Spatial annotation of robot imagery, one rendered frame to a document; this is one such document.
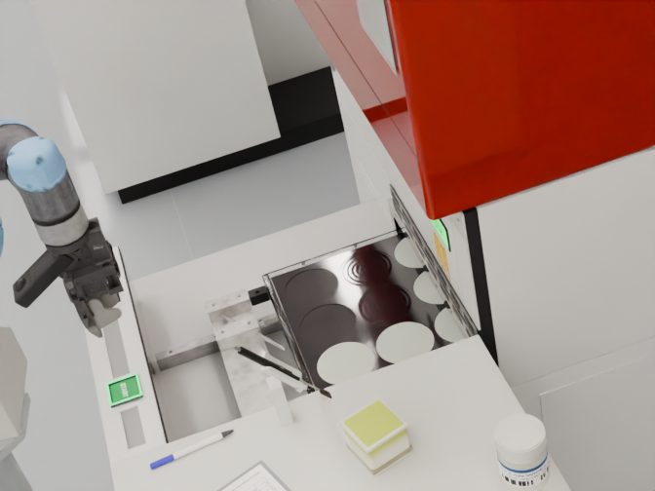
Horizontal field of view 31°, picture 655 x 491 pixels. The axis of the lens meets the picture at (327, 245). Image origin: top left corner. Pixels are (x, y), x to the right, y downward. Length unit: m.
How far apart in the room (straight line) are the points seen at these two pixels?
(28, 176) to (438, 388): 0.70
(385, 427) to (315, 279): 0.54
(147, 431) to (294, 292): 0.42
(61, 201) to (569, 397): 0.95
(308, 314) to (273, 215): 1.75
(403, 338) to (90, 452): 1.46
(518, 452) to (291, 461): 0.37
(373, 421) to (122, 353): 0.54
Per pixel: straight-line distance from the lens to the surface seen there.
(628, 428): 2.27
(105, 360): 2.10
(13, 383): 2.28
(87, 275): 1.82
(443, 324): 2.07
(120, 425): 1.98
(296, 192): 3.95
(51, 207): 1.74
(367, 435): 1.74
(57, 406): 3.50
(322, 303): 2.16
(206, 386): 2.19
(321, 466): 1.81
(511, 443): 1.67
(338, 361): 2.04
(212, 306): 2.20
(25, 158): 1.72
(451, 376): 1.89
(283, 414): 1.86
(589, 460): 2.28
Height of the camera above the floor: 2.34
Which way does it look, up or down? 39 degrees down
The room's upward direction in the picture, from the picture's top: 14 degrees counter-clockwise
